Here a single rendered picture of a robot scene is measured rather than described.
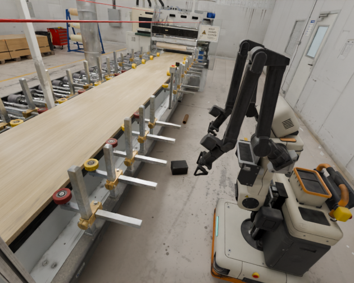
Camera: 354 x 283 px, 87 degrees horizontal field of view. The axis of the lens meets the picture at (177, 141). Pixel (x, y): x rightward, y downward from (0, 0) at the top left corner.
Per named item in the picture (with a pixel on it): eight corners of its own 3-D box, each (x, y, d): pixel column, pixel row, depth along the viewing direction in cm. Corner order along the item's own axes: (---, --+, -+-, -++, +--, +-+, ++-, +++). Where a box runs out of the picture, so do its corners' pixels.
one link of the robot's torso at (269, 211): (264, 202, 145) (276, 180, 132) (271, 237, 122) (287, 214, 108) (229, 195, 149) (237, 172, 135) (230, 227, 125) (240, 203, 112)
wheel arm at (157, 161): (167, 164, 138) (167, 160, 135) (165, 167, 135) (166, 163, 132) (111, 153, 143) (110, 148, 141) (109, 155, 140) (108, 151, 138)
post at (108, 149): (119, 202, 125) (112, 143, 99) (116, 206, 123) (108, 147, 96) (114, 201, 126) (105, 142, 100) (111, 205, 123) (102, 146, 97)
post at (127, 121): (134, 173, 144) (131, 117, 117) (131, 176, 141) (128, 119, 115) (129, 172, 144) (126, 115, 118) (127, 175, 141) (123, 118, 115)
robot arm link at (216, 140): (234, 146, 85) (234, 137, 93) (215, 131, 83) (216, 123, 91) (216, 161, 92) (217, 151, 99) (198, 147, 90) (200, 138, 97)
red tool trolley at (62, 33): (71, 48, 896) (67, 28, 851) (61, 50, 833) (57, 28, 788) (61, 46, 897) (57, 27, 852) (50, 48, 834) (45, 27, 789)
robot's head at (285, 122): (290, 113, 108) (280, 92, 103) (303, 131, 91) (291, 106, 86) (266, 124, 115) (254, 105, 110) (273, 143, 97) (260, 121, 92)
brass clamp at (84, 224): (103, 208, 101) (102, 202, 98) (89, 231, 90) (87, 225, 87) (93, 205, 102) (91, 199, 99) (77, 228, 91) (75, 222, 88)
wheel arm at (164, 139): (174, 142, 156) (175, 138, 154) (173, 145, 153) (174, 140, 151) (125, 133, 162) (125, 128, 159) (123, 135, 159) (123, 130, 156)
